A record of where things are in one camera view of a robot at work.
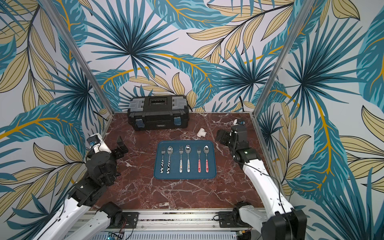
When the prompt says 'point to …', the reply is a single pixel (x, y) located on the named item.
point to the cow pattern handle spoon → (169, 151)
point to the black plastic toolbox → (162, 112)
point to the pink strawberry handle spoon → (206, 150)
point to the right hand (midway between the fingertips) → (225, 132)
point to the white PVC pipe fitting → (201, 132)
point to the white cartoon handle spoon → (188, 149)
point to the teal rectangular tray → (175, 158)
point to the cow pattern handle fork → (162, 165)
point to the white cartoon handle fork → (180, 162)
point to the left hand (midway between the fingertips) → (112, 142)
